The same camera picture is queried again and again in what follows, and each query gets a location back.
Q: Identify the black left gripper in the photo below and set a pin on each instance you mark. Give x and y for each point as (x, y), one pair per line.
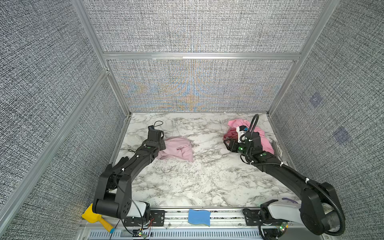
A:
(162, 145)

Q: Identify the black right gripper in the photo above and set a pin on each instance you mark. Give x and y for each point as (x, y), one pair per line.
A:
(232, 143)

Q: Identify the pale mauve cloth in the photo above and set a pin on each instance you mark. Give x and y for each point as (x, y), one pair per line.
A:
(177, 147)

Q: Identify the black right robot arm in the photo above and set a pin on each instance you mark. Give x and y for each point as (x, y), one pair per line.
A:
(320, 211)

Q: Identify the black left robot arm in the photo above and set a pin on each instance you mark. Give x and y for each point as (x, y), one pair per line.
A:
(113, 196)

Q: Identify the dark magenta cloth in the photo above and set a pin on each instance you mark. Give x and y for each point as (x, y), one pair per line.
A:
(231, 134)

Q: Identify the bright pink cloth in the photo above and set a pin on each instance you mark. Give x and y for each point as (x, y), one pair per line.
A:
(265, 142)

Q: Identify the blue sponge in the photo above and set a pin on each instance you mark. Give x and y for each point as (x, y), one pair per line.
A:
(199, 217)

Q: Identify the yellow toy scoop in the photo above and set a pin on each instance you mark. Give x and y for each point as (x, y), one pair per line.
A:
(92, 217)

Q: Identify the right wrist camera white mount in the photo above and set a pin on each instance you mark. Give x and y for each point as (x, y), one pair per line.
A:
(241, 130)

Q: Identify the purple pink handled tool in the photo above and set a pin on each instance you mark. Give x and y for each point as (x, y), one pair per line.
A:
(289, 200)

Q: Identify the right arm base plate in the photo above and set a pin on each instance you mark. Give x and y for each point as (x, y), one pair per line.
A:
(257, 217)

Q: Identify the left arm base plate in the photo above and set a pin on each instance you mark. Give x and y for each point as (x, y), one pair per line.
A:
(147, 218)

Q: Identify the aluminium front rail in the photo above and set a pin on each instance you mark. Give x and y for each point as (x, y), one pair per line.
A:
(240, 223)

